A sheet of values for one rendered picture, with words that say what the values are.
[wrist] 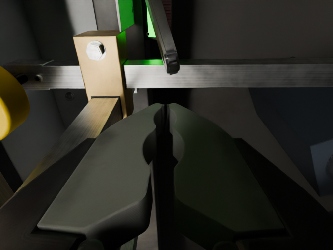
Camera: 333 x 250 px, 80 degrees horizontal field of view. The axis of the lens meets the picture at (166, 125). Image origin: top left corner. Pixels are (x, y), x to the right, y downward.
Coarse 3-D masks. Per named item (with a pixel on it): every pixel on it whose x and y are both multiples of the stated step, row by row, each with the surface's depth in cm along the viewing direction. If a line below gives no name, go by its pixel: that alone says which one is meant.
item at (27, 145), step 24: (0, 0) 33; (0, 24) 33; (24, 24) 39; (0, 48) 33; (24, 48) 39; (48, 96) 46; (48, 120) 46; (0, 144) 33; (24, 144) 39; (48, 144) 46; (0, 168) 33; (24, 168) 39
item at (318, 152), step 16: (256, 96) 99; (272, 96) 84; (288, 96) 79; (304, 96) 75; (320, 96) 71; (256, 112) 118; (272, 112) 82; (288, 112) 72; (304, 112) 69; (320, 112) 65; (272, 128) 96; (288, 128) 70; (304, 128) 63; (320, 128) 61; (288, 144) 79; (304, 144) 61; (320, 144) 57; (304, 160) 68; (320, 160) 60; (304, 176) 76; (320, 176) 64; (320, 192) 68
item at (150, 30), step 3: (147, 9) 31; (147, 12) 32; (147, 15) 32; (150, 21) 32; (150, 24) 33; (150, 27) 33; (150, 30) 33; (153, 30) 33; (150, 33) 33; (153, 33) 33; (150, 36) 34; (153, 36) 34
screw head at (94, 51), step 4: (88, 44) 22; (92, 44) 21; (96, 44) 22; (100, 44) 22; (88, 48) 21; (92, 48) 21; (96, 48) 21; (100, 48) 22; (104, 48) 22; (88, 52) 22; (92, 52) 22; (96, 52) 22; (100, 52) 22; (104, 52) 23; (88, 56) 22; (92, 56) 22; (96, 56) 22; (100, 56) 22; (104, 56) 23
